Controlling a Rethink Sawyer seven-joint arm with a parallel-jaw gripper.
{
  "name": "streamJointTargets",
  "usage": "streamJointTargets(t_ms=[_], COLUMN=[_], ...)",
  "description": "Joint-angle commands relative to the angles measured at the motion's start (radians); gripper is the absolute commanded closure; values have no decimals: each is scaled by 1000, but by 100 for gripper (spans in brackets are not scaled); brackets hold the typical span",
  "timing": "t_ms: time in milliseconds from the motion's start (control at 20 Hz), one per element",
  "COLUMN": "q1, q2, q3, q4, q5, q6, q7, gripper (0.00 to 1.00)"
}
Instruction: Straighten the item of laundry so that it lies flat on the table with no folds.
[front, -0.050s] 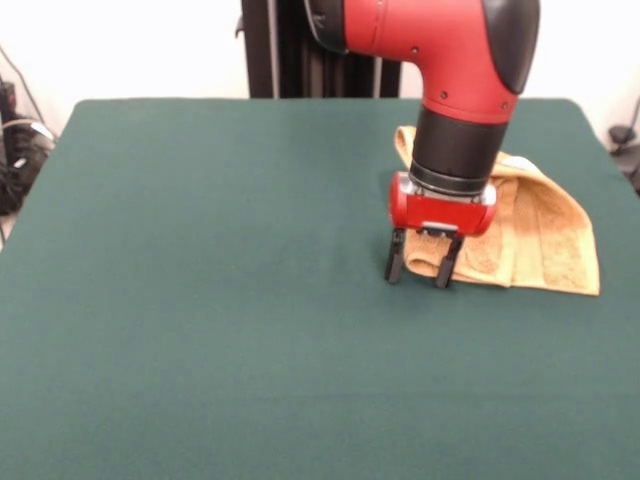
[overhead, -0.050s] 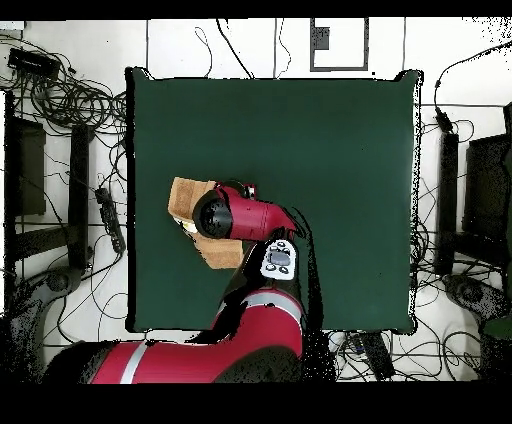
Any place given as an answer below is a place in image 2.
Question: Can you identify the black power strip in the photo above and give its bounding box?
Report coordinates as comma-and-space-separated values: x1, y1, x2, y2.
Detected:
94, 187, 127, 254
357, 331, 397, 381

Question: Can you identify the grey square frame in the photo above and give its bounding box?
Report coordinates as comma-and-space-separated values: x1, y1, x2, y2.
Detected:
309, 17, 370, 73

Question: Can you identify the grey tripod base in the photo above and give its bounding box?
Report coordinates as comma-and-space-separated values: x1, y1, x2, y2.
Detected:
11, 265, 85, 321
441, 273, 511, 321

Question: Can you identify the dark green table cloth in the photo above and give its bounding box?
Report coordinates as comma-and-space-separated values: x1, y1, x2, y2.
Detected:
124, 66, 424, 335

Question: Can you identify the orange terry towel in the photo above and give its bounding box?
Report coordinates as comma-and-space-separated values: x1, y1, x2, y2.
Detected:
167, 176, 244, 270

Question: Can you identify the black rectangular box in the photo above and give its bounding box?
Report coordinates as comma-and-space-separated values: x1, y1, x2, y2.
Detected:
6, 47, 62, 79

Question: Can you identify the green object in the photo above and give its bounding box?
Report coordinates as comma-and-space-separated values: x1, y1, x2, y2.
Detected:
479, 315, 512, 339

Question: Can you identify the black cable bundle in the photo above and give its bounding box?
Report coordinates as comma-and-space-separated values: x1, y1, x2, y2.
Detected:
0, 35, 129, 137

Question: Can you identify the black frame stand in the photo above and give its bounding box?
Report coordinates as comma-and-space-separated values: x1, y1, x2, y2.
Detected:
434, 102, 512, 277
3, 90, 95, 273

